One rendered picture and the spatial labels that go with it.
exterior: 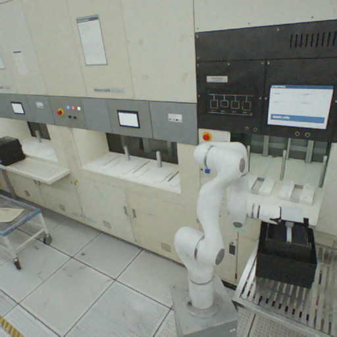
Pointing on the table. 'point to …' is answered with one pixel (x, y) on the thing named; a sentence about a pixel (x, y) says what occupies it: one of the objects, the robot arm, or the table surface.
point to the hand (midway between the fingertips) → (290, 216)
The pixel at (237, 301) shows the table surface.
